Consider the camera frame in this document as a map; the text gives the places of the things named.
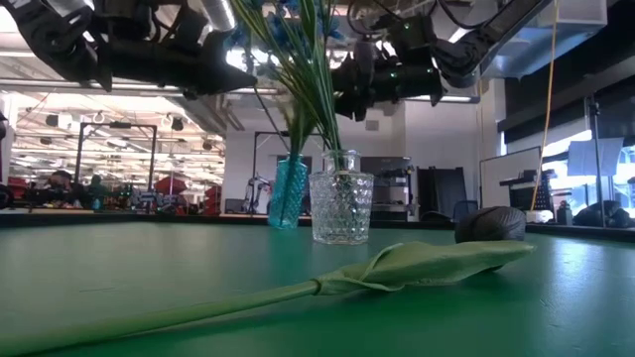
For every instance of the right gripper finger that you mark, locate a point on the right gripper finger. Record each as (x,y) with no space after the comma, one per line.
(352,89)

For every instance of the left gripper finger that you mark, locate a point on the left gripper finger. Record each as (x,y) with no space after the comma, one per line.
(225,74)

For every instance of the blue artificial flower bunch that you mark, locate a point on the blue artificial flower bunch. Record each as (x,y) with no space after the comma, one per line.
(283,27)
(320,104)

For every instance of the blue ribbed glass vase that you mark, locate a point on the blue ribbed glass vase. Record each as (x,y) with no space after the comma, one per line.
(288,198)

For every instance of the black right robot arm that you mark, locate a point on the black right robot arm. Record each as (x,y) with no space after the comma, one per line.
(506,20)

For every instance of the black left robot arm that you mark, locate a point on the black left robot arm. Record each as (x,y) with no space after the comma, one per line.
(49,44)

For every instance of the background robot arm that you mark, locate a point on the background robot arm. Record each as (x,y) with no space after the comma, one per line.
(253,186)

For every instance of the clear textured glass vase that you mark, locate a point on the clear textured glass vase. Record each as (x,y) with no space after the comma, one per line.
(341,208)

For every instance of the black upright panels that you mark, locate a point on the black upright panels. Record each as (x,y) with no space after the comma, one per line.
(441,191)

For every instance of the red fabric cover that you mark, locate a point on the red fabric cover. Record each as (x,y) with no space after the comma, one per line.
(171,187)

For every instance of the whiteboard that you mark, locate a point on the whiteboard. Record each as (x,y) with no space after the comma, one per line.
(506,178)

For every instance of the blue office chair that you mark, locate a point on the blue office chair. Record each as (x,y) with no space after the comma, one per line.
(466,208)

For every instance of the person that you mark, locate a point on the person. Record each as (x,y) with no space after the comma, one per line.
(62,183)
(95,191)

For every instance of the black perforated rack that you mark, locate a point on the black perforated rack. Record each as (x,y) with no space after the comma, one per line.
(518,191)

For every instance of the green artificial tulip stem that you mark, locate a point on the green artificial tulip stem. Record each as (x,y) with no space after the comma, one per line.
(421,263)

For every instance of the white paper sheet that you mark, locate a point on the white paper sheet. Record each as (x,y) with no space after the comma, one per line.
(595,156)

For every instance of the dark bottle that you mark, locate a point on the dark bottle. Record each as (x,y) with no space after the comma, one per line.
(564,215)

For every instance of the black bag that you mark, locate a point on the black bag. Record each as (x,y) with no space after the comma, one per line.
(600,215)

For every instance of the black metal frame stand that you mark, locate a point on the black metal frame stand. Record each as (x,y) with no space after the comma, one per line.
(265,133)
(120,125)

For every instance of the black table edge rail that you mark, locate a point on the black table edge rail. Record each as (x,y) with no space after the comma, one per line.
(149,220)

